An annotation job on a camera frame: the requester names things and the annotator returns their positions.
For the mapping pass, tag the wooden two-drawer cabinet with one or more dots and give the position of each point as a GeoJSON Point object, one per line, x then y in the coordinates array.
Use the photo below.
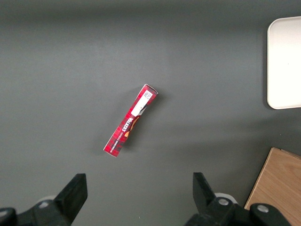
{"type": "Point", "coordinates": [279, 183]}

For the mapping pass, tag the red tartan cookie box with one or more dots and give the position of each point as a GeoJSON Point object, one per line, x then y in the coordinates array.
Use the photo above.
{"type": "Point", "coordinates": [131, 118]}

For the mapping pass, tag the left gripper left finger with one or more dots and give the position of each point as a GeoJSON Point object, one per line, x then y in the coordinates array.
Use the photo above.
{"type": "Point", "coordinates": [68, 202]}

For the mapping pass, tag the beige plastic tray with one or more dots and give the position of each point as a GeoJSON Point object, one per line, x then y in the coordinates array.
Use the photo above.
{"type": "Point", "coordinates": [285, 63]}

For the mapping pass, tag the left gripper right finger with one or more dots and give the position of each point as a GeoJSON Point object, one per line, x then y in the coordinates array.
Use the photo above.
{"type": "Point", "coordinates": [207, 207]}

